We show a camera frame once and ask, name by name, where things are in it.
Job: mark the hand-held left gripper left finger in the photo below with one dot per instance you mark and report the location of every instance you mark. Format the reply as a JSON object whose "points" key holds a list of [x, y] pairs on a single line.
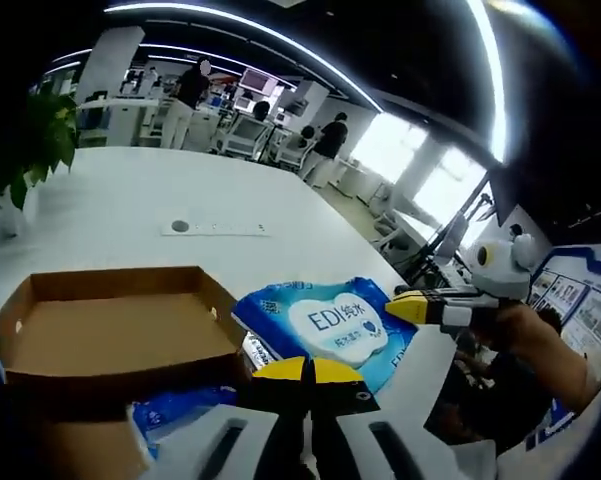
{"points": [[260, 440]]}

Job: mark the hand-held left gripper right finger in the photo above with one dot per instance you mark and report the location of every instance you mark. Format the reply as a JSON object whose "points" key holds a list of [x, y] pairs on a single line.
{"points": [[345, 400]]}

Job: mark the wall display screen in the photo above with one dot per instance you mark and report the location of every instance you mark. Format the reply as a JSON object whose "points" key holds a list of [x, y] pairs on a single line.
{"points": [[257, 81]]}

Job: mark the blue wet wipes soft item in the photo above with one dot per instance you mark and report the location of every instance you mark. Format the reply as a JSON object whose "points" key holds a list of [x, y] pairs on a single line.
{"points": [[330, 320]]}

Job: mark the blue wet wipes pack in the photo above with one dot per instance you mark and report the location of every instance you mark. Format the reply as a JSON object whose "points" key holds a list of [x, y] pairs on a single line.
{"points": [[180, 407]]}

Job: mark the black hanging screen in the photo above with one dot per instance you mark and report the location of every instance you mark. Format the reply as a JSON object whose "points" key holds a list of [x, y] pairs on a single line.
{"points": [[502, 195]]}

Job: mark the table socket panel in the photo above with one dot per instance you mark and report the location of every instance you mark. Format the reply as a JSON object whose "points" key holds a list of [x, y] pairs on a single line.
{"points": [[215, 227]]}

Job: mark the blue bordered wall poster board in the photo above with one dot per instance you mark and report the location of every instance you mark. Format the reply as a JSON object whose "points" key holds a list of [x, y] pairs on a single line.
{"points": [[590, 310]]}

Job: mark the green potted plant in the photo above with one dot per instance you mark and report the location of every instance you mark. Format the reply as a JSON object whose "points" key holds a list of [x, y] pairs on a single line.
{"points": [[40, 130]]}

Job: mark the curved ceiling light strip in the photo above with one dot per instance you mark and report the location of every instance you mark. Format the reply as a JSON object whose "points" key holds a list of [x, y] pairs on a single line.
{"points": [[330, 67], [492, 75]]}

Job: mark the white office desk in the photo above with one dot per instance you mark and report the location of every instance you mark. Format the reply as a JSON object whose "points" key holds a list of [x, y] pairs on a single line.
{"points": [[120, 107]]}

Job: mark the brown cardboard shoe box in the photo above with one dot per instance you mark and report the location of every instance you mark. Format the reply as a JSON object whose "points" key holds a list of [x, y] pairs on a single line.
{"points": [[120, 325]]}

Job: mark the white office chair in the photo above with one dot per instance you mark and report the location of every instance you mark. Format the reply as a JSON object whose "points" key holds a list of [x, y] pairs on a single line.
{"points": [[292, 152], [247, 137]]}

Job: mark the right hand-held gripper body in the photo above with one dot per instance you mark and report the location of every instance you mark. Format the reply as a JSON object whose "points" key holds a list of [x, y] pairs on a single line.
{"points": [[505, 275]]}

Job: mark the person's right hand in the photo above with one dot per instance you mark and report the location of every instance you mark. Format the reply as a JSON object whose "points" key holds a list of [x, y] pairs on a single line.
{"points": [[515, 330]]}

